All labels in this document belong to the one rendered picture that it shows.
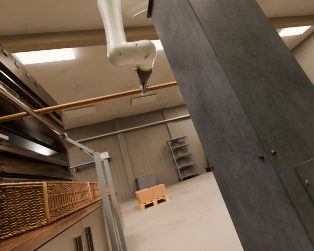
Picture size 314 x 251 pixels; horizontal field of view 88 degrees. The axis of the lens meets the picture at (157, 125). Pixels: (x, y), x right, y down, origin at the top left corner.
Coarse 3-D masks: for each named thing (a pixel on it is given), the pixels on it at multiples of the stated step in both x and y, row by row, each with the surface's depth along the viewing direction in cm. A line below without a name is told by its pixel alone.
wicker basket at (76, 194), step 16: (0, 192) 60; (16, 192) 60; (32, 192) 61; (48, 192) 63; (64, 192) 77; (80, 192) 97; (0, 208) 58; (16, 208) 102; (32, 208) 59; (48, 208) 60; (64, 208) 73; (80, 208) 90; (16, 224) 57; (32, 224) 57; (0, 240) 55
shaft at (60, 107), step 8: (152, 88) 113; (160, 88) 115; (104, 96) 107; (112, 96) 107; (120, 96) 109; (64, 104) 102; (72, 104) 102; (80, 104) 103; (24, 112) 97; (40, 112) 98; (48, 112) 101; (0, 120) 94; (8, 120) 96
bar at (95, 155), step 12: (12, 96) 75; (24, 108) 84; (60, 132) 125; (96, 156) 129; (96, 168) 127; (108, 168) 173; (108, 180) 169; (108, 204) 119; (108, 216) 117; (108, 228) 114; (120, 228) 156; (120, 240) 153
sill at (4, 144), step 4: (4, 144) 117; (8, 144) 121; (12, 144) 125; (12, 148) 124; (16, 148) 128; (20, 148) 133; (24, 148) 139; (28, 152) 143; (32, 152) 149; (36, 152) 156; (40, 156) 161; (44, 156) 169; (48, 156) 178; (56, 160) 195; (60, 160) 207
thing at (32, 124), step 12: (0, 96) 104; (0, 108) 113; (12, 108) 118; (12, 120) 129; (24, 120) 136; (36, 120) 143; (24, 132) 151; (36, 132) 161; (48, 132) 171; (60, 144) 212; (72, 144) 231
